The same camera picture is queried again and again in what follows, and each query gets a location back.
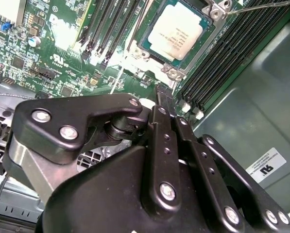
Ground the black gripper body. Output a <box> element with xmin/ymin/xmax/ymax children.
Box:
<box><xmin>34</xmin><ymin>145</ymin><xmax>225</xmax><ymax>233</ymax></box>

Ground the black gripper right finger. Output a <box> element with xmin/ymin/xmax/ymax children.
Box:
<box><xmin>161</xmin><ymin>84</ymin><xmax>290</xmax><ymax>233</ymax></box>

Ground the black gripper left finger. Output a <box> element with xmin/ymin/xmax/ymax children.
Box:
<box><xmin>2</xmin><ymin>84</ymin><xmax>183</xmax><ymax>226</ymax></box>

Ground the metal socket cover frame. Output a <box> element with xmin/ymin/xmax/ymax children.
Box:
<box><xmin>109</xmin><ymin>54</ymin><xmax>182</xmax><ymax>98</ymax></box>

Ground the silver square CPU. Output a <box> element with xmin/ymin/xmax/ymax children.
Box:
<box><xmin>137</xmin><ymin>0</ymin><xmax>214</xmax><ymax>68</ymax></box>

